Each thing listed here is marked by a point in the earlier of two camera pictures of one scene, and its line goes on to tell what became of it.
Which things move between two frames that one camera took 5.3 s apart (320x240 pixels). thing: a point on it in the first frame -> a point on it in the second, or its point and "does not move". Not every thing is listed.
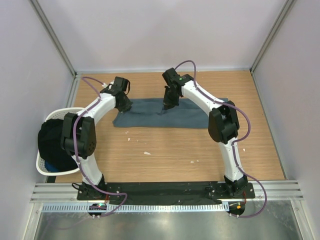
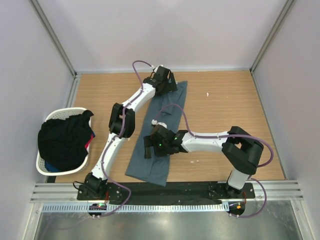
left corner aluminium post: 53,35 does not move
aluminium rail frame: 283,190 does not move
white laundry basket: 58,114 does not move
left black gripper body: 126,104 -> 167,88
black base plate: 164,192 does not move
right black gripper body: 170,100 -> 162,149
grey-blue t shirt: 151,113 -> 165,109
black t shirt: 49,138 does not move
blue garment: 50,168 does not move
